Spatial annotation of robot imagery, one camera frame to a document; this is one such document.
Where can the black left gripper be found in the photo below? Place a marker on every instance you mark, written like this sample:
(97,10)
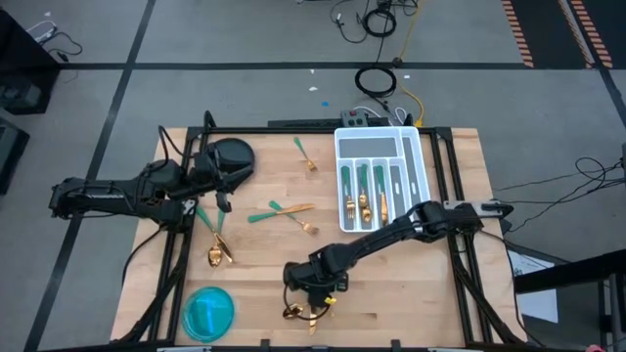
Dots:
(210,171)

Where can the red object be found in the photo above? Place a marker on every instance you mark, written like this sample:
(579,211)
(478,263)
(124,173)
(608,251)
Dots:
(595,348)

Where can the black desk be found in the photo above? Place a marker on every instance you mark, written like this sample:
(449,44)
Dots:
(24,73)

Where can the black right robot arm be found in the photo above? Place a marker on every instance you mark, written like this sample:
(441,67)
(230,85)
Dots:
(381,239)

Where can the black round plate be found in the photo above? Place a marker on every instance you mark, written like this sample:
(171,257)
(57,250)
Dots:
(242,151)

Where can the grey power switch box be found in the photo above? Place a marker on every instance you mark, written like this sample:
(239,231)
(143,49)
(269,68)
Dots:
(354,118)

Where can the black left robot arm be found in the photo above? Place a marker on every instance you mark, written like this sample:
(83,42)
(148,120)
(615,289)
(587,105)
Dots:
(105,195)

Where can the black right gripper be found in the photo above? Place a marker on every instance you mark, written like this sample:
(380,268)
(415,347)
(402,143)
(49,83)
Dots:
(318,274)

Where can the black box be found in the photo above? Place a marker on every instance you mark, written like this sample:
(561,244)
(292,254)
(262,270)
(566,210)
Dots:
(10,156)

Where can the white plastic cutlery tray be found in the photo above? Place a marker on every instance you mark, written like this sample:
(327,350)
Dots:
(420,146)

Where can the white paper sheet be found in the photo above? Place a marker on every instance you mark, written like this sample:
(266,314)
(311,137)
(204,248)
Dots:
(538,303)

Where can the teal translucent round plate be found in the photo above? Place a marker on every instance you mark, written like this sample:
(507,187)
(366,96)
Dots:
(208,314)

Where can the black metal stand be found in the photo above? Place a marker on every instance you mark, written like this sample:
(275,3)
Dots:
(567,271)

